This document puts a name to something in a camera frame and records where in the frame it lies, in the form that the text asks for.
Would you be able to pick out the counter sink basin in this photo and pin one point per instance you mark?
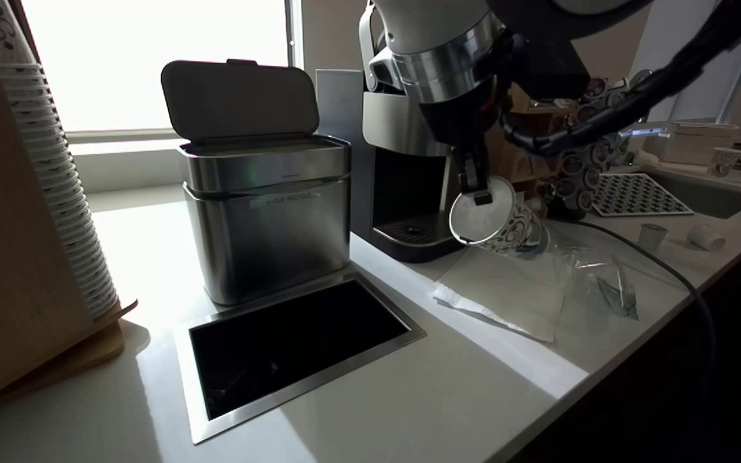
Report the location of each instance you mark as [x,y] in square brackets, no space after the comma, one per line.
[713,195]

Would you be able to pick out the steel trash bin with lid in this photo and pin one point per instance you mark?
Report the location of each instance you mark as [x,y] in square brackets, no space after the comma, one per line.
[267,221]

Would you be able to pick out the printed white paper cup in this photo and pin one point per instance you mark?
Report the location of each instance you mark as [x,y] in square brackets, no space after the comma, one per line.
[481,224]

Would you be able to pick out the clear zip bag green seal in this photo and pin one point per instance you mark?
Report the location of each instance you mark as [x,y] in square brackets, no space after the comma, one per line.
[603,286]

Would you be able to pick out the black coffee pod carousel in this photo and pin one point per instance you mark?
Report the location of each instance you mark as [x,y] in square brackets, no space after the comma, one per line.
[584,162]

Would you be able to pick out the dark counter base cabinet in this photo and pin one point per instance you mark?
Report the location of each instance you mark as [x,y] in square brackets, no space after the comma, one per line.
[688,395]

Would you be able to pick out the wooden cup dispenser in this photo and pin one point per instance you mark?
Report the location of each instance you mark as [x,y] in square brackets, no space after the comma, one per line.
[0,259]

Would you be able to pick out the steel framed counter waste chute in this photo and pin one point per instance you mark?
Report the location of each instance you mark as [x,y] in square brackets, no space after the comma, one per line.
[294,343]

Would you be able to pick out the black silver pod coffee machine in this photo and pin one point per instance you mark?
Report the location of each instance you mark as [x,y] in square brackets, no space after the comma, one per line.
[404,188]

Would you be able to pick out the white paper napkin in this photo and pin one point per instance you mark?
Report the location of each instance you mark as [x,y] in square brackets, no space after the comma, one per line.
[508,291]

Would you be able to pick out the white countertop box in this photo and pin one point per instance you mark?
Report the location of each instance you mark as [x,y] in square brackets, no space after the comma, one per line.
[696,145]

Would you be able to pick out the stack of paper cups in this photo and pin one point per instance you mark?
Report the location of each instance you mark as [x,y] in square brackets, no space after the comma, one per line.
[53,188]

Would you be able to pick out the bright window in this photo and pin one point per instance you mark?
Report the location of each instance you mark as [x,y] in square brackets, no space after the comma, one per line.
[154,59]

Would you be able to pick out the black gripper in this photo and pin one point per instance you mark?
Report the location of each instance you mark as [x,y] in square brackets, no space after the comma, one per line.
[468,120]

